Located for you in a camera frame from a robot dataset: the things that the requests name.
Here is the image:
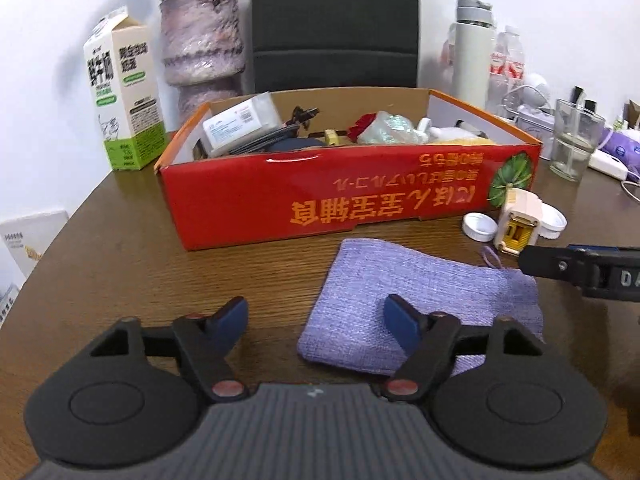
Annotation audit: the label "blue white package stack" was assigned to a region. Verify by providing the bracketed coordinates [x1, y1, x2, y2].
[0, 284, 20, 326]

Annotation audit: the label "white round cap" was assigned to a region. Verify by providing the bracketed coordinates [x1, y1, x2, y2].
[538, 203, 567, 240]

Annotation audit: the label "white charging cable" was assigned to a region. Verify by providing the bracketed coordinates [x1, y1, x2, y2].
[502, 84, 549, 122]

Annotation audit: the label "white and orange plush dog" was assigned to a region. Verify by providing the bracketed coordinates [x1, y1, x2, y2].
[418, 117, 496, 145]

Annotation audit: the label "navy blue fabric pouch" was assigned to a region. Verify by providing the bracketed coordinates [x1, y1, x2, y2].
[265, 138, 326, 153]

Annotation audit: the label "white green milk carton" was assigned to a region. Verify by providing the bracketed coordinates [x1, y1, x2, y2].
[84, 6, 166, 171]

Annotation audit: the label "red cardboard box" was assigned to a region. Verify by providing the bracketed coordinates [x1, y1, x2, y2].
[155, 87, 541, 250]

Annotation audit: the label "white round jar lid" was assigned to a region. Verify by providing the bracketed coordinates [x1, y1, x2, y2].
[462, 212, 498, 243]

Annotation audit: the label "white thermos bottle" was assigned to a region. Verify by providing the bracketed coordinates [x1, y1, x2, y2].
[452, 0, 495, 108]

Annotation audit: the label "white wet wipes pack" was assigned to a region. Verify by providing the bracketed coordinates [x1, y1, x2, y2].
[201, 92, 283, 157]

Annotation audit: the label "pink marbled vase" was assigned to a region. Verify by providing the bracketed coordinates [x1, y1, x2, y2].
[160, 0, 245, 122]

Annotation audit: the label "white tin box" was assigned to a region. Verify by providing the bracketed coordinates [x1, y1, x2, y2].
[515, 104, 554, 160]

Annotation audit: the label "purple tissue pack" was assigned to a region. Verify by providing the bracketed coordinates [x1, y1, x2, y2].
[599, 128, 640, 182]

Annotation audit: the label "black cable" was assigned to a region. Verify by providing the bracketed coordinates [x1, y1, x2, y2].
[229, 105, 321, 154]

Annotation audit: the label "white round lamp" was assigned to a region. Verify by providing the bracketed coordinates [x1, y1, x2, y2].
[521, 72, 551, 110]

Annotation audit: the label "beige yellow plug adapter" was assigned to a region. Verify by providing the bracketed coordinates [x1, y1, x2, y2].
[494, 188, 542, 256]

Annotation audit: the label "clear drinking glass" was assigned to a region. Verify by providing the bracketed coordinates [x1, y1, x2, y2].
[550, 100, 605, 183]

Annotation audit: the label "black paper bag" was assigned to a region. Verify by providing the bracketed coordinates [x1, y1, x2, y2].
[252, 0, 419, 92]

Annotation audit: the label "white power strip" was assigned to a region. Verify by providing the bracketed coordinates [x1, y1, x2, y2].
[588, 150, 628, 181]

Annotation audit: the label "purple knitted cloth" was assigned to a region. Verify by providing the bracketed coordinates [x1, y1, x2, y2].
[297, 238, 544, 376]

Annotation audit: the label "dark small bottles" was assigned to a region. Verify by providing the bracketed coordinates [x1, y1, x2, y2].
[570, 86, 597, 114]

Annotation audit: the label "clear plastic water bottle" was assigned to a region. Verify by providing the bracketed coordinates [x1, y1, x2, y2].
[486, 25, 525, 118]

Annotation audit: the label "iridescent plastic bag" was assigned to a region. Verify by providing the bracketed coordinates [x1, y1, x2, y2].
[356, 110, 422, 145]

